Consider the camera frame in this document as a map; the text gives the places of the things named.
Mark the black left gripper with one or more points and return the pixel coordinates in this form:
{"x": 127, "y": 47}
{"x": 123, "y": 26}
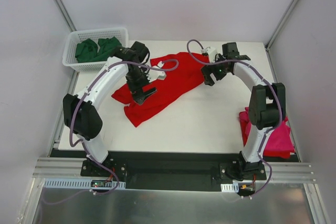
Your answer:
{"x": 143, "y": 93}

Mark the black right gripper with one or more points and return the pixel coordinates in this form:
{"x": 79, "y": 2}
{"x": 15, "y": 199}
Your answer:
{"x": 208, "y": 77}

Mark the red t shirt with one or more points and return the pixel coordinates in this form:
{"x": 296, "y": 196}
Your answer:
{"x": 273, "y": 153}
{"x": 184, "y": 78}

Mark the white plastic basket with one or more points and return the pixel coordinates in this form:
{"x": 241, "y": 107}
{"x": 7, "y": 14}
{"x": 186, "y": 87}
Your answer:
{"x": 76, "y": 37}

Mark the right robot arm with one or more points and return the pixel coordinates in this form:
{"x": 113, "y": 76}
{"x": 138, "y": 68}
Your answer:
{"x": 266, "y": 110}

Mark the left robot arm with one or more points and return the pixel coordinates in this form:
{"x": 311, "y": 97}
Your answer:
{"x": 81, "y": 110}

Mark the green t shirt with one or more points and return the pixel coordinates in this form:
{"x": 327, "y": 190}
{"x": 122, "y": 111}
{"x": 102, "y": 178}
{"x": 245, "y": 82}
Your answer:
{"x": 89, "y": 51}

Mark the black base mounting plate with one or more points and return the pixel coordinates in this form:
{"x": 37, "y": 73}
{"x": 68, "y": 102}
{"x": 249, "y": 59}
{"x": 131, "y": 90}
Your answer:
{"x": 179, "y": 171}

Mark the folded pink t shirt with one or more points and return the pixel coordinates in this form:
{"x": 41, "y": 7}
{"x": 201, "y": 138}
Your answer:
{"x": 278, "y": 140}

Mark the folded red t shirt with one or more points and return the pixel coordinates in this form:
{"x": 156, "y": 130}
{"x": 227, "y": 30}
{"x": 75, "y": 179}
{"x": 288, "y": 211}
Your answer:
{"x": 273, "y": 153}

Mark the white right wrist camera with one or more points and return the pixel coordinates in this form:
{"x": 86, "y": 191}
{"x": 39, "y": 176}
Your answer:
{"x": 210, "y": 53}

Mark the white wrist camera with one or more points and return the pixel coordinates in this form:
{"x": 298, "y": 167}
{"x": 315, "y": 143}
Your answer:
{"x": 210, "y": 53}
{"x": 154, "y": 75}

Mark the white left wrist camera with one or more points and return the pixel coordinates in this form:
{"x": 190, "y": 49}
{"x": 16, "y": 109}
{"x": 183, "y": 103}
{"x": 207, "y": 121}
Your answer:
{"x": 154, "y": 75}

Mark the right white cable duct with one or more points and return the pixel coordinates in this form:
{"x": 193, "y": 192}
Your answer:
{"x": 230, "y": 188}

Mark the white cable duct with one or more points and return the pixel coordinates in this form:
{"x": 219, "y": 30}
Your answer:
{"x": 68, "y": 183}
{"x": 230, "y": 188}

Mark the aluminium front rail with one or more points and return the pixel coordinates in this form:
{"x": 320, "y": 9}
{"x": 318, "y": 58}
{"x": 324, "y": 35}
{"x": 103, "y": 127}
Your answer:
{"x": 72, "y": 164}

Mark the left white cable duct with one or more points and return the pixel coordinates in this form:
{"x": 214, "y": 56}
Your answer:
{"x": 68, "y": 183}

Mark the right aluminium frame post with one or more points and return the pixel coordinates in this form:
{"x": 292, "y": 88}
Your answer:
{"x": 289, "y": 10}

